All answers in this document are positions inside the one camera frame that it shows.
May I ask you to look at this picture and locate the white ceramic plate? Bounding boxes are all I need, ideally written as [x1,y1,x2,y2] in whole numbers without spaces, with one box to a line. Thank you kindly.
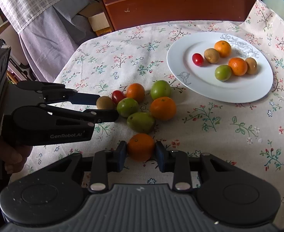
[167,32,273,103]

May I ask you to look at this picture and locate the orange tangerine back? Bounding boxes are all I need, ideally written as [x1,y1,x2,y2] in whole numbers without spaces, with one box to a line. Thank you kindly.
[214,40,232,58]

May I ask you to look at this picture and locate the green round fruit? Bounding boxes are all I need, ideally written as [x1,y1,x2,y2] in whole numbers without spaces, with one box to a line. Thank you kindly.
[116,98,139,118]

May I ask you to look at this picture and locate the orange tangerine front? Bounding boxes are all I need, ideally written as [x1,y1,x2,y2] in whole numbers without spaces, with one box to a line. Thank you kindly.
[228,58,247,77]

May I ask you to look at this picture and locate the brown kiwi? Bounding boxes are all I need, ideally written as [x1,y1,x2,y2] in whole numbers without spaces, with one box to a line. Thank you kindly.
[204,48,220,64]
[245,58,257,75]
[96,96,114,110]

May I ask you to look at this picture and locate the large orange tangerine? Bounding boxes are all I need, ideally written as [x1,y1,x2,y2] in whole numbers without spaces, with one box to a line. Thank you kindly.
[150,96,177,121]

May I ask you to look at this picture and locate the small cardboard box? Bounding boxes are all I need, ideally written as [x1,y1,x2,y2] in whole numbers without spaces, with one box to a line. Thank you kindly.
[79,2,113,37]

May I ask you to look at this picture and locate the floral tablecloth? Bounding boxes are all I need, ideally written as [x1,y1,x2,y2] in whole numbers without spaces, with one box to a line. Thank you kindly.
[9,0,284,230]

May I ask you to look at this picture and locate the red cherry tomato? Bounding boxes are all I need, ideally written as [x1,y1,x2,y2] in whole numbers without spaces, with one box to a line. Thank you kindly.
[192,53,204,67]
[112,90,126,106]

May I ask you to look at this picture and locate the green oval fruit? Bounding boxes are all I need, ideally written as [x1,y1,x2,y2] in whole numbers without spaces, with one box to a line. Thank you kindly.
[127,112,156,134]

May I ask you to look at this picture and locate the person's left hand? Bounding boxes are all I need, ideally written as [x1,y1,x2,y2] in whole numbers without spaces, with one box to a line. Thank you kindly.
[0,140,33,174]

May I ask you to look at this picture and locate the checkered grey cloth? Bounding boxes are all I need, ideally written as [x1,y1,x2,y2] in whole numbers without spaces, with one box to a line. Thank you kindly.
[0,0,95,82]

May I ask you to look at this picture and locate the green fruit on plate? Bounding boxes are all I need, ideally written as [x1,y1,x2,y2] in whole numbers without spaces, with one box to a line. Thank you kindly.
[214,65,232,81]

